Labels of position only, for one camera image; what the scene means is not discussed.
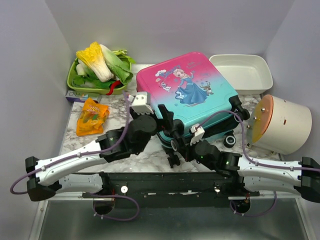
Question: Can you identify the red chili pepper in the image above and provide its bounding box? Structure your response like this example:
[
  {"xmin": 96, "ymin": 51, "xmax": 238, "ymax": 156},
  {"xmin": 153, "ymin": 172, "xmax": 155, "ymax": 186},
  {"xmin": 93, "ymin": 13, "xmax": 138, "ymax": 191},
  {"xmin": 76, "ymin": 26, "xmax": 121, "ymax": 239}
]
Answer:
[{"xmin": 106, "ymin": 80, "xmax": 123, "ymax": 96}]

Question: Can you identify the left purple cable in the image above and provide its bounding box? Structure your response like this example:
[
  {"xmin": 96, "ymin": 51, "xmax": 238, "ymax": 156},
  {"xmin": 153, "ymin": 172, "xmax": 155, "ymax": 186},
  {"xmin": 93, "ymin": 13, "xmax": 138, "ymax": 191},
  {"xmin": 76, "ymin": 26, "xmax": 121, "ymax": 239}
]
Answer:
[{"xmin": 9, "ymin": 91, "xmax": 140, "ymax": 222}]

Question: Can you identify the orange snack bag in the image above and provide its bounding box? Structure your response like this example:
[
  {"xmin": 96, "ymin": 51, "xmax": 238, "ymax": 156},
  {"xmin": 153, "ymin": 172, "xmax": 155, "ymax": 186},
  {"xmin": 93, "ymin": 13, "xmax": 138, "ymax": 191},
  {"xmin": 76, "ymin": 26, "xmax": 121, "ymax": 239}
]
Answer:
[{"xmin": 75, "ymin": 97, "xmax": 110, "ymax": 137}]

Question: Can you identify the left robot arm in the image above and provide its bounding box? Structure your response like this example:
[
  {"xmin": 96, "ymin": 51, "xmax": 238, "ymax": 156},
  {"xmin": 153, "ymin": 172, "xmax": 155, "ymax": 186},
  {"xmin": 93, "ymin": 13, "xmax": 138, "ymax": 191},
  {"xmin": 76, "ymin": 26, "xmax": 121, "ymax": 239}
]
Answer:
[{"xmin": 25, "ymin": 103, "xmax": 174, "ymax": 202}]

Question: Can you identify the napa cabbage with yellow top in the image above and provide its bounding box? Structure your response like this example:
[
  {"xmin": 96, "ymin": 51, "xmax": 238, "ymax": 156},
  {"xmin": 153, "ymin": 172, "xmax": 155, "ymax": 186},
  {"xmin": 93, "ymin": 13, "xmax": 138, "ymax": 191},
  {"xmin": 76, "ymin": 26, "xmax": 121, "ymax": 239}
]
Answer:
[{"xmin": 76, "ymin": 41, "xmax": 114, "ymax": 82}]

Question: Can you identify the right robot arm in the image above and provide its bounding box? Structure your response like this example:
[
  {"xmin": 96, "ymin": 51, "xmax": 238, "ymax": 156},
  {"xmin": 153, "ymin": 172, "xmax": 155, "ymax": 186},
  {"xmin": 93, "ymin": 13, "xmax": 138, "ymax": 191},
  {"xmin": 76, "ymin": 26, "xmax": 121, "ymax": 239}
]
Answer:
[{"xmin": 179, "ymin": 140, "xmax": 320, "ymax": 203}]

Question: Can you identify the white rectangular plastic basin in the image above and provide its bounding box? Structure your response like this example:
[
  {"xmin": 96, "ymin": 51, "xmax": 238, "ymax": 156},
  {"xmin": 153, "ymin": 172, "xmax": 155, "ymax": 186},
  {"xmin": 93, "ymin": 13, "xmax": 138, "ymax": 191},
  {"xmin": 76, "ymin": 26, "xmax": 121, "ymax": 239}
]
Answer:
[{"xmin": 209, "ymin": 54, "xmax": 274, "ymax": 95}]

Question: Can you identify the white bok choy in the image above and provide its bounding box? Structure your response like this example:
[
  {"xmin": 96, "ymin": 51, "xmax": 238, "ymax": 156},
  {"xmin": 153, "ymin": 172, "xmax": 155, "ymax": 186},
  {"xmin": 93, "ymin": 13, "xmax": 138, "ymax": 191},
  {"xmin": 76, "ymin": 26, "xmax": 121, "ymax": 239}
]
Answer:
[{"xmin": 76, "ymin": 59, "xmax": 89, "ymax": 76}]

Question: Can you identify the green leafy lettuce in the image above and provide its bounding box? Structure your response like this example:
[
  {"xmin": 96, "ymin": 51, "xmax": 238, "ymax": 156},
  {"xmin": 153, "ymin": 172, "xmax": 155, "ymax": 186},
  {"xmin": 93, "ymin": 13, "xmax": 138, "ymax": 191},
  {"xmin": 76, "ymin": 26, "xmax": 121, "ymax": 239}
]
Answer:
[{"xmin": 100, "ymin": 44, "xmax": 135, "ymax": 85}]

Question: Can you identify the green plastic vegetable tray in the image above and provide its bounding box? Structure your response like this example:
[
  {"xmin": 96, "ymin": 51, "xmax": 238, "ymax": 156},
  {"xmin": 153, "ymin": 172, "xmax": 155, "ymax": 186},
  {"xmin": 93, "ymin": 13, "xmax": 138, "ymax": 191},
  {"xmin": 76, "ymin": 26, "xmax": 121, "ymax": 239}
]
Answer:
[{"xmin": 66, "ymin": 58, "xmax": 116, "ymax": 95}]

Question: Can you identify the purple and white small box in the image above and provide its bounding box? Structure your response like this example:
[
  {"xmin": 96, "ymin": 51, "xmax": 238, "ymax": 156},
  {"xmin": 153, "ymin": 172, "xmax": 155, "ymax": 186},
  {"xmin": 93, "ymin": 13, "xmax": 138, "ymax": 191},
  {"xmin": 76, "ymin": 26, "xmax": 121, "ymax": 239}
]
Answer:
[{"xmin": 65, "ymin": 90, "xmax": 102, "ymax": 103}]

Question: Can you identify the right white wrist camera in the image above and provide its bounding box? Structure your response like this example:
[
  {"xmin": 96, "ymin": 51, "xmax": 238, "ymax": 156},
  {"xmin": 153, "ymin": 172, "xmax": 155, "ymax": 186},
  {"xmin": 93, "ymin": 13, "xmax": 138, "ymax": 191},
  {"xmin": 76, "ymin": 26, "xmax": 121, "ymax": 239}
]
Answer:
[{"xmin": 189, "ymin": 123, "xmax": 205, "ymax": 146}]

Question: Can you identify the white cylinder appliance orange lid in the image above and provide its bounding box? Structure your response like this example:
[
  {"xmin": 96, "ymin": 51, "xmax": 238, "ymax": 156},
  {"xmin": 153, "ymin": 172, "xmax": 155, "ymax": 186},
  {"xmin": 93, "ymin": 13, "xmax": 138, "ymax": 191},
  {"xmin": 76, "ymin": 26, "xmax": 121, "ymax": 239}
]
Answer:
[{"xmin": 246, "ymin": 94, "xmax": 312, "ymax": 155}]

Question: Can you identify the pink and teal kids suitcase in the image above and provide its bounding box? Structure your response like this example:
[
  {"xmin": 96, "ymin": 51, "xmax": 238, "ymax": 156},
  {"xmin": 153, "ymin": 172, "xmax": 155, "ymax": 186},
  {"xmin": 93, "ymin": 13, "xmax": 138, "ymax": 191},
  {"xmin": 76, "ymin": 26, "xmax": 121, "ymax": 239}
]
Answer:
[{"xmin": 136, "ymin": 51, "xmax": 250, "ymax": 167}]

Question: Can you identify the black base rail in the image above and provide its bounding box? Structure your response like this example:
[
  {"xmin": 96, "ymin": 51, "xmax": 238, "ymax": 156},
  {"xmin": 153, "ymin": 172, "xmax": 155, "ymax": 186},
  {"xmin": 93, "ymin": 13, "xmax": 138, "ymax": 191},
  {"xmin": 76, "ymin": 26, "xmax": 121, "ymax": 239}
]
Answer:
[{"xmin": 51, "ymin": 170, "xmax": 266, "ymax": 208}]

